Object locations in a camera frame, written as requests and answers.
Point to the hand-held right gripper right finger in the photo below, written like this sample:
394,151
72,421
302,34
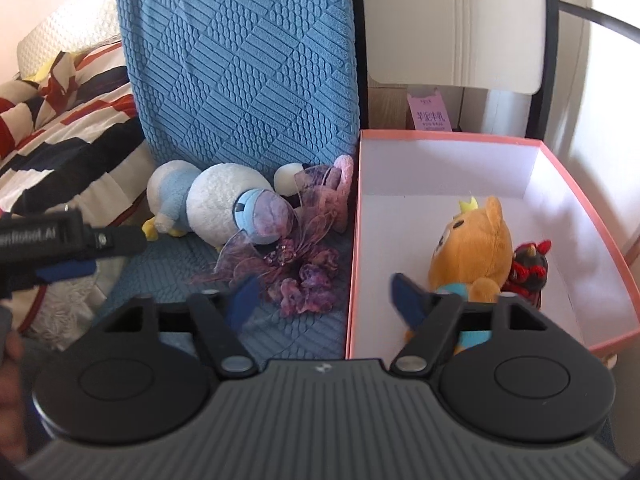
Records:
404,294

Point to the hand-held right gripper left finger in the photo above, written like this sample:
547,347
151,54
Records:
246,301

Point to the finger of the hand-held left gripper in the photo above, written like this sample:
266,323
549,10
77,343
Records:
116,243
67,270

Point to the white and blue penguin plush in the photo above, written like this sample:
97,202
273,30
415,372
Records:
167,195

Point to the orange bear plush toy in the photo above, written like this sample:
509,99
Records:
475,245

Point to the pink cardboard box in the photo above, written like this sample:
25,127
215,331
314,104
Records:
565,240

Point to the person's left hand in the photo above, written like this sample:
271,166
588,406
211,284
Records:
10,390

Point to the white fuzzy cloth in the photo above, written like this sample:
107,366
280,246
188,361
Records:
65,305

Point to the purple fairy doll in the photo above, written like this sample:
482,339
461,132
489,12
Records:
300,280

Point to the blue textured seat cover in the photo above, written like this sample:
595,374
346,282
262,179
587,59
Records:
170,270

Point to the striped blanket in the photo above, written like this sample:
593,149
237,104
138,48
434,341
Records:
55,150

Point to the round white plush blue face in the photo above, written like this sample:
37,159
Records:
215,200

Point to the red and black plush toy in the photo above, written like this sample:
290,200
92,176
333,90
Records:
530,270

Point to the small white and black plush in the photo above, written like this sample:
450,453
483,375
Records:
286,176

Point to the pink plush toy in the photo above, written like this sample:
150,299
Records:
344,175

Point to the pink paper card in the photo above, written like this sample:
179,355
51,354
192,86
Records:
429,111

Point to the white knitted pillow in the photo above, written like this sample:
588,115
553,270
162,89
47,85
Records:
70,30

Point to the blue textured sofa cushion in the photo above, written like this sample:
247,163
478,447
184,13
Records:
240,60

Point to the black metal chair frame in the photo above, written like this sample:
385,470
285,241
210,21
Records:
542,60

